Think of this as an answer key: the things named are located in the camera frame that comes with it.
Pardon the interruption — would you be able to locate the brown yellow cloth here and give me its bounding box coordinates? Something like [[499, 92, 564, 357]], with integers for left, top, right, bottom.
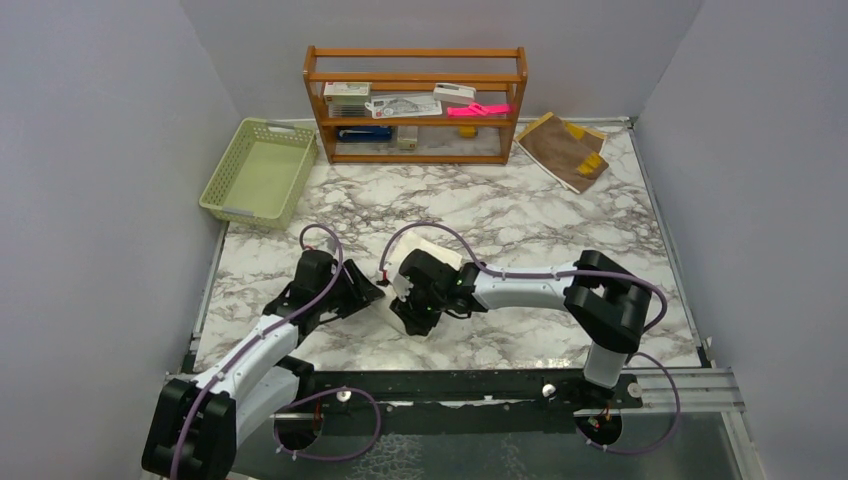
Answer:
[[515, 112, 609, 194]]

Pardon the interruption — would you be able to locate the white towel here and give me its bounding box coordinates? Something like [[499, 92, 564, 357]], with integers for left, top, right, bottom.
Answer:
[[378, 230, 465, 326]]

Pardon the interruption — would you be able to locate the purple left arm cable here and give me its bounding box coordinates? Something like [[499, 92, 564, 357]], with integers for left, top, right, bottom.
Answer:
[[168, 223, 384, 480]]

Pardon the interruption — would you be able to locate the white device on shelf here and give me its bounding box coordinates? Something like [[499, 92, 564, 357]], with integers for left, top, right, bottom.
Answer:
[[432, 83, 477, 106]]

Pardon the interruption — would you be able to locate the white box red label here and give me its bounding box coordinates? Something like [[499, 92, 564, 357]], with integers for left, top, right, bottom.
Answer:
[[323, 82, 371, 101]]

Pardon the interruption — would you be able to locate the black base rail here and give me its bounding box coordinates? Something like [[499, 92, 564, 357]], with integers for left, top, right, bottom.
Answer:
[[270, 369, 643, 436]]

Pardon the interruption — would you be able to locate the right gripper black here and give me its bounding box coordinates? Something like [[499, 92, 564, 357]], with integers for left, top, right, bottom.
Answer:
[[390, 281, 446, 336]]

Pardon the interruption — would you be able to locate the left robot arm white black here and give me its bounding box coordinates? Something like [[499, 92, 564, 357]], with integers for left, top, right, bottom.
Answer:
[[141, 250, 385, 479]]

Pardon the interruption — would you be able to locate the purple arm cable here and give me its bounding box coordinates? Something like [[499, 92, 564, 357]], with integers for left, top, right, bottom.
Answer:
[[378, 221, 684, 458], [168, 223, 384, 480]]

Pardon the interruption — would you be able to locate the ruler set package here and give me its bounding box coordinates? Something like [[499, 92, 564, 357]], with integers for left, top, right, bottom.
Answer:
[[365, 94, 443, 119]]

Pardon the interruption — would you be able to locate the pink tool on shelf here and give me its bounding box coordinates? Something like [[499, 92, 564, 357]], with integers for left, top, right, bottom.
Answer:
[[447, 103, 511, 118]]

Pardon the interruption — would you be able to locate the wooden shelf rack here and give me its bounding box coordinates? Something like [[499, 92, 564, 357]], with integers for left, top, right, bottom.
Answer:
[[302, 46, 528, 165]]

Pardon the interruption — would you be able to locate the small green white box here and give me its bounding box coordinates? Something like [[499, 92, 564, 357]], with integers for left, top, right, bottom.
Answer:
[[395, 125, 419, 151]]

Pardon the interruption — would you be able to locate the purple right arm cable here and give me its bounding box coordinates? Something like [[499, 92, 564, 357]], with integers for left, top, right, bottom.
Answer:
[[378, 221, 684, 458]]

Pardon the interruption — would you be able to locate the green plastic basket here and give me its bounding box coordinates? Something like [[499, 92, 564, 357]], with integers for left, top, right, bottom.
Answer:
[[199, 118, 318, 230]]

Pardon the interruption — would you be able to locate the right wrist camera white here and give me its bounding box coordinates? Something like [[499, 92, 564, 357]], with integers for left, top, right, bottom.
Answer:
[[390, 270, 414, 301]]

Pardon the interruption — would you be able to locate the blue object lower shelf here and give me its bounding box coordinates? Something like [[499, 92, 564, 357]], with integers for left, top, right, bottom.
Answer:
[[336, 125, 393, 143]]

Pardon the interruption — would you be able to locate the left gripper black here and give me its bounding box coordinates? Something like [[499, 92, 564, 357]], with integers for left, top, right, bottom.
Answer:
[[317, 259, 385, 318]]

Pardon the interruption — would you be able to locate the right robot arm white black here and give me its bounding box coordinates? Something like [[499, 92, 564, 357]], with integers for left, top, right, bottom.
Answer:
[[389, 249, 654, 407]]

